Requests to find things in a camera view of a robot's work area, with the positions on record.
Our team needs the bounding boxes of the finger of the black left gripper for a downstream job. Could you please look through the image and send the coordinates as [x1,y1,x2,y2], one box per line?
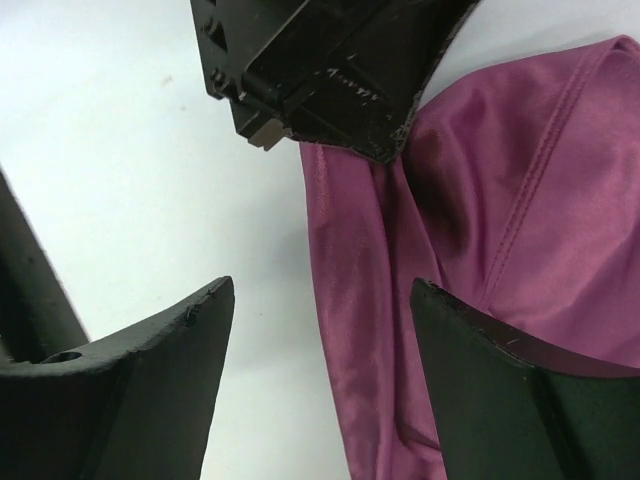
[191,0,476,164]

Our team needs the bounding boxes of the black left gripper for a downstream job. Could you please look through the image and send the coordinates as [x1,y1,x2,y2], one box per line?
[1,179,89,363]

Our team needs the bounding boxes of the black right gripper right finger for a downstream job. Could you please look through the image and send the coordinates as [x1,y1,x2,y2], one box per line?
[410,279,639,480]

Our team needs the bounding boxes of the purple satin napkin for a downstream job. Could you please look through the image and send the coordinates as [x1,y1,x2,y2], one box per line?
[301,36,639,479]

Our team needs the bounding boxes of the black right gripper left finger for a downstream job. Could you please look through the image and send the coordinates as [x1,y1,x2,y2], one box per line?
[1,277,234,480]

